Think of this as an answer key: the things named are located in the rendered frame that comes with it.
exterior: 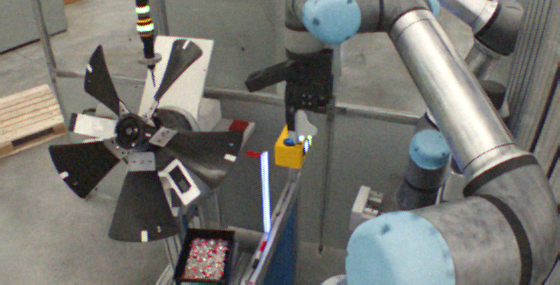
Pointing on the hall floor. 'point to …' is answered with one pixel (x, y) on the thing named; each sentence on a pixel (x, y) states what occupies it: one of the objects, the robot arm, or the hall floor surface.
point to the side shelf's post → (221, 207)
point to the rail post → (297, 237)
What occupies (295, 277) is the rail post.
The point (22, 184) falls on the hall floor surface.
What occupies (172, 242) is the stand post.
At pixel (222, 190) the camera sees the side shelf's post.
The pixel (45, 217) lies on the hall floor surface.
